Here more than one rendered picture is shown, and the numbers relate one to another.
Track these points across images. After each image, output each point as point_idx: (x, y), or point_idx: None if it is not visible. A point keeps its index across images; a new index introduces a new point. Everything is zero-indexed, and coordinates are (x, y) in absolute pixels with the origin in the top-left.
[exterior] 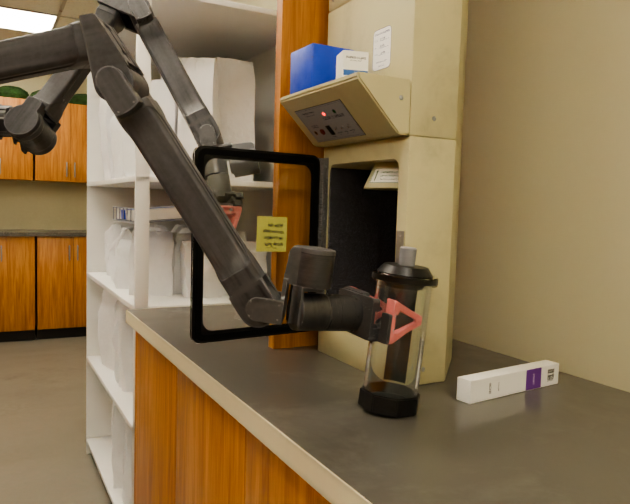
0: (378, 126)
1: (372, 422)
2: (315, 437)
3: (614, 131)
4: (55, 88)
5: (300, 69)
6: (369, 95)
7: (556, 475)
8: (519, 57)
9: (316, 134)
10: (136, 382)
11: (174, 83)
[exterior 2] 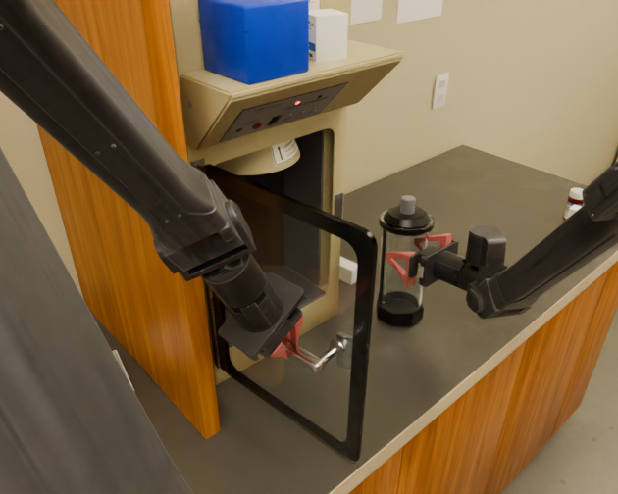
0: (348, 101)
1: (432, 320)
2: (483, 342)
3: None
4: (172, 489)
5: (280, 40)
6: (386, 74)
7: (459, 255)
8: None
9: (236, 131)
10: None
11: (156, 145)
